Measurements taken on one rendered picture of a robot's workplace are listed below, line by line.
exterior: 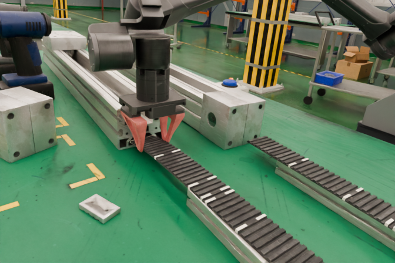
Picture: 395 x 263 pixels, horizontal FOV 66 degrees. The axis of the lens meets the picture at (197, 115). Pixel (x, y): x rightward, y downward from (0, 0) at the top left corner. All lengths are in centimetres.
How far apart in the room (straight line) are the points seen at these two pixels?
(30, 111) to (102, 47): 19
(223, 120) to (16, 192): 37
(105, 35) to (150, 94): 11
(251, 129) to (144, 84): 26
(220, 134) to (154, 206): 23
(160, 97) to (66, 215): 22
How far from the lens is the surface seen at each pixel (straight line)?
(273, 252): 38
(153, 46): 49
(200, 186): 45
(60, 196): 50
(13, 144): 59
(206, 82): 77
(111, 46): 47
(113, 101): 61
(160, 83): 50
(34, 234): 45
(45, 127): 62
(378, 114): 91
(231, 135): 62
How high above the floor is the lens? 107
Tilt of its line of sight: 22 degrees down
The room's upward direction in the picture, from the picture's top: 5 degrees clockwise
